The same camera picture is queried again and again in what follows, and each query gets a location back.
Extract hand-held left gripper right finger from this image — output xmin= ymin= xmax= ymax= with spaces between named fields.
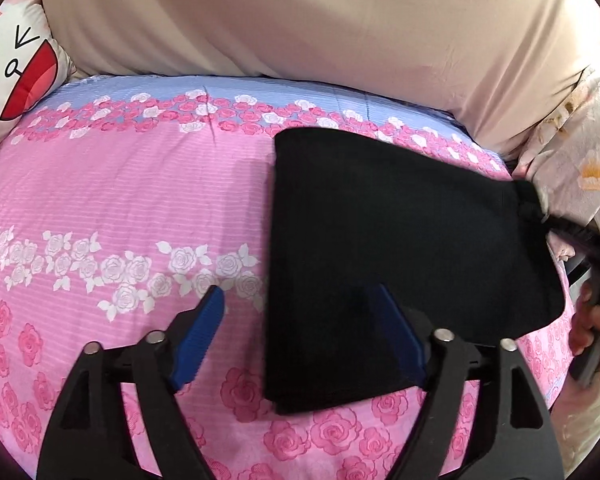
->
xmin=365 ymin=284 xmax=565 ymax=480

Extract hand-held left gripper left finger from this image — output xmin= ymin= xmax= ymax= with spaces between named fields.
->
xmin=36 ymin=285 xmax=226 ymax=480

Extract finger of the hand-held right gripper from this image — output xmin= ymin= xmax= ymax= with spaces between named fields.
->
xmin=527 ymin=210 xmax=600 ymax=258

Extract black pants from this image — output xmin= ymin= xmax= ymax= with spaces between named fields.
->
xmin=262 ymin=127 xmax=567 ymax=416

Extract floral cream pillow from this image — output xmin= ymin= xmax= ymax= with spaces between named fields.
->
xmin=510 ymin=35 xmax=600 ymax=266

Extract pink rose-print bedsheet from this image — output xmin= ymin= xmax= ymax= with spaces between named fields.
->
xmin=0 ymin=74 xmax=581 ymax=480

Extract white cartoon face pillow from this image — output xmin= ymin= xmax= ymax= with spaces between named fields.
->
xmin=0 ymin=0 xmax=74 ymax=161

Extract beige draped cloth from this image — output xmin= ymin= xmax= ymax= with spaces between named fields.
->
xmin=35 ymin=0 xmax=600 ymax=161

